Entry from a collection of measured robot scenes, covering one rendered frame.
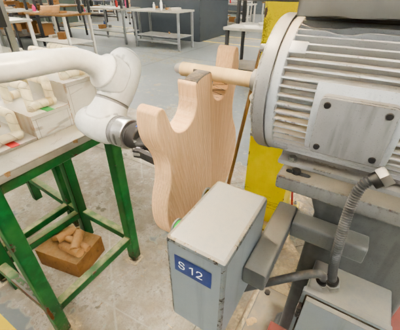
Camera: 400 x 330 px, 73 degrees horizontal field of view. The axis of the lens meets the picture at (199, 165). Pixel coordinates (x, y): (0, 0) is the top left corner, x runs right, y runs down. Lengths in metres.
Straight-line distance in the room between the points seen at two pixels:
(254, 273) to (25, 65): 0.63
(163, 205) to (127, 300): 1.14
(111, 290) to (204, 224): 1.36
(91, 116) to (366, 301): 0.79
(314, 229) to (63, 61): 0.68
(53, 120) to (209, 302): 0.95
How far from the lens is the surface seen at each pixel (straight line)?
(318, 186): 0.53
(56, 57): 0.78
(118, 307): 1.67
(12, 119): 1.18
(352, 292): 0.64
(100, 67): 0.83
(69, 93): 1.23
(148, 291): 1.69
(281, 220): 0.55
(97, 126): 0.84
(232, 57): 0.68
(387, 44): 0.48
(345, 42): 0.49
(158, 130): 0.47
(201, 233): 0.40
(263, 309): 1.31
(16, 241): 1.17
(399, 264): 0.63
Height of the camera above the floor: 1.42
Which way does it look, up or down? 33 degrees down
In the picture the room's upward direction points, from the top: straight up
